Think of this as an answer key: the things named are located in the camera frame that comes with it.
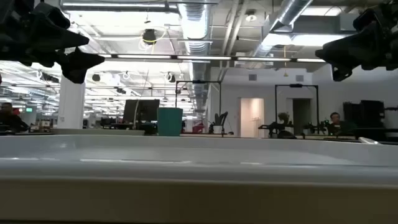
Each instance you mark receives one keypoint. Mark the black ceiling speaker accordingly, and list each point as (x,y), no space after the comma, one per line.
(95,77)
(171,77)

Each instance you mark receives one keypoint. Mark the square wall vent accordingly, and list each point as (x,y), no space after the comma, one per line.
(299,77)
(252,77)

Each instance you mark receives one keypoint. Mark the slanted silver air duct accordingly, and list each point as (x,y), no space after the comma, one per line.
(289,12)

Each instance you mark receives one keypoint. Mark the black metal station frame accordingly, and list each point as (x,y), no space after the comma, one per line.
(295,85)
(199,81)

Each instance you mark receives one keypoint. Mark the black computer monitor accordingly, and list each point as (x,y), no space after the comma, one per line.
(146,110)

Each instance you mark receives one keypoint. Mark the silver ceiling pipe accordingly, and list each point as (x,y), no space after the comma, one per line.
(118,6)

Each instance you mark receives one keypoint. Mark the black round ceiling device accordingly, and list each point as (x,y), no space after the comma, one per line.
(149,35)

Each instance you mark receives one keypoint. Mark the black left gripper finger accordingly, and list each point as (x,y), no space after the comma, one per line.
(59,35)
(79,63)

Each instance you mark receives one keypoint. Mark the black rounded object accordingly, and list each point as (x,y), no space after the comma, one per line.
(286,134)

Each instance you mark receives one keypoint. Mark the teal green cup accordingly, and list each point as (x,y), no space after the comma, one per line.
(169,123)

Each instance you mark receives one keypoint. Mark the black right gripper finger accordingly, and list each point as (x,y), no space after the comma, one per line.
(341,73)
(348,49)

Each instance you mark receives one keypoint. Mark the green exit sign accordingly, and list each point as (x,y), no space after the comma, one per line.
(29,109)

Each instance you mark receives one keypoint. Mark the red object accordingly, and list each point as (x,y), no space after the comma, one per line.
(198,128)

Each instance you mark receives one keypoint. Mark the white square column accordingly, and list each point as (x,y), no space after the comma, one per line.
(71,105)

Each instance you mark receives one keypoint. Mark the black equipment cabinet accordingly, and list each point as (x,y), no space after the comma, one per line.
(371,112)

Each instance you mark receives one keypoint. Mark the grey plastic tray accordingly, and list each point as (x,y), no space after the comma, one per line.
(199,193)

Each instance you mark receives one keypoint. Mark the yellow hanging pendant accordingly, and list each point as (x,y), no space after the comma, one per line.
(285,74)

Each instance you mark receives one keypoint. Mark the person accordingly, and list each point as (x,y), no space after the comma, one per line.
(9,119)
(337,124)

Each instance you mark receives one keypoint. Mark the dark plant in white pot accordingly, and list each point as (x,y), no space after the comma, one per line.
(219,121)

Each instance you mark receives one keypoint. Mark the grey rectangular air duct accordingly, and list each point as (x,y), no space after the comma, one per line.
(311,26)

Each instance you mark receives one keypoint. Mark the black background robot arm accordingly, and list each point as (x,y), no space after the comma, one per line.
(273,126)
(315,127)

